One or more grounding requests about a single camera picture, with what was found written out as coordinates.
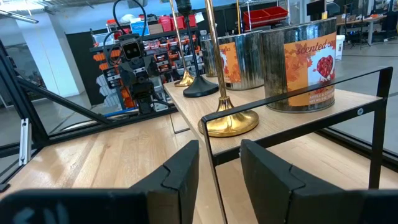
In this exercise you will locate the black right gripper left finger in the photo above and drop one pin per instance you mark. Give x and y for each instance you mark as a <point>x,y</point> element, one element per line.
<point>182,174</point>

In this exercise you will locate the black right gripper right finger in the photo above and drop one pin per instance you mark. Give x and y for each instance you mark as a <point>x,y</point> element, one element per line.
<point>267,174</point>

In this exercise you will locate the gold candle stick holder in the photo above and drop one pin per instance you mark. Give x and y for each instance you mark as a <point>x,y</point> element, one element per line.
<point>228,119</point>
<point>186,80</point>

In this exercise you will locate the black candle stick holder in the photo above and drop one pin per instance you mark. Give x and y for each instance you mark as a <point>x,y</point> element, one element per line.
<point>200,87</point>

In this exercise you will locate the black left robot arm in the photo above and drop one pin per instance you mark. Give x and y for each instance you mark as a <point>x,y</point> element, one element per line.
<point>143,96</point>

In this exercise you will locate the candle jar with grey wax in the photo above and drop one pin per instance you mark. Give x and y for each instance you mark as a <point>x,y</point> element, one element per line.
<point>209,56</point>

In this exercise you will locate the candle jar with orange wax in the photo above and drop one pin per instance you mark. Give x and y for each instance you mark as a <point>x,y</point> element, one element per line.
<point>245,62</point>
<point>280,71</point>

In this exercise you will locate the storage rack with bins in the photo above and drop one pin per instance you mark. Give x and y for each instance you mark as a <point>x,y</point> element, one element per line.
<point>174,46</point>

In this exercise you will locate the black metal wooden shelf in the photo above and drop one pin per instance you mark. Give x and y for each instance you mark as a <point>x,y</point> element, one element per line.
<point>311,124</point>

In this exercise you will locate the red storage bins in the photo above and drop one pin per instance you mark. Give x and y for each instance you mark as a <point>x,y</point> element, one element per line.
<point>265,14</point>

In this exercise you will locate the white trash bin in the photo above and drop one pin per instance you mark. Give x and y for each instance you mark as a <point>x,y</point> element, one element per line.
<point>340,46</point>

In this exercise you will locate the wooden work table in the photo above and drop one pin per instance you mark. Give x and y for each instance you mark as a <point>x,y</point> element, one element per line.
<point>360,23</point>

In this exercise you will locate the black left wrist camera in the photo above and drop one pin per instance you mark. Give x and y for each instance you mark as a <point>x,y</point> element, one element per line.
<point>132,49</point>

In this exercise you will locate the black aluminium table frame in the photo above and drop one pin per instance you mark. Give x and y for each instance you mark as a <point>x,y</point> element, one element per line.
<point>21,93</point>

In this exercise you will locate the silver frame bracket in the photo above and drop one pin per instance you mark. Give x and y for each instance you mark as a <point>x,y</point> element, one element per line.
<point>25,141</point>

